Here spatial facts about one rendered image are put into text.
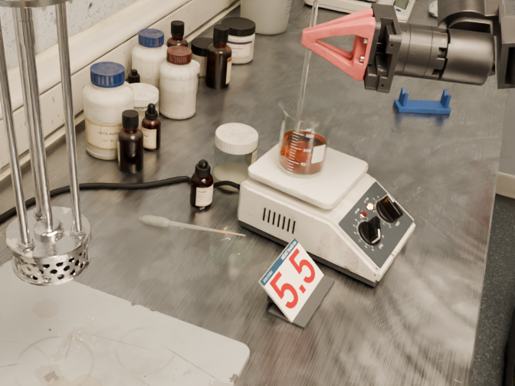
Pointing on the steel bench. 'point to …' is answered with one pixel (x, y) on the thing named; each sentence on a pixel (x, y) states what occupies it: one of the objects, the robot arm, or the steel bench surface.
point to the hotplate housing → (312, 227)
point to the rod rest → (403, 105)
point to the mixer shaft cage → (42, 246)
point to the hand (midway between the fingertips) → (309, 37)
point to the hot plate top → (356, 168)
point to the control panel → (391, 230)
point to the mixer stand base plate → (104, 341)
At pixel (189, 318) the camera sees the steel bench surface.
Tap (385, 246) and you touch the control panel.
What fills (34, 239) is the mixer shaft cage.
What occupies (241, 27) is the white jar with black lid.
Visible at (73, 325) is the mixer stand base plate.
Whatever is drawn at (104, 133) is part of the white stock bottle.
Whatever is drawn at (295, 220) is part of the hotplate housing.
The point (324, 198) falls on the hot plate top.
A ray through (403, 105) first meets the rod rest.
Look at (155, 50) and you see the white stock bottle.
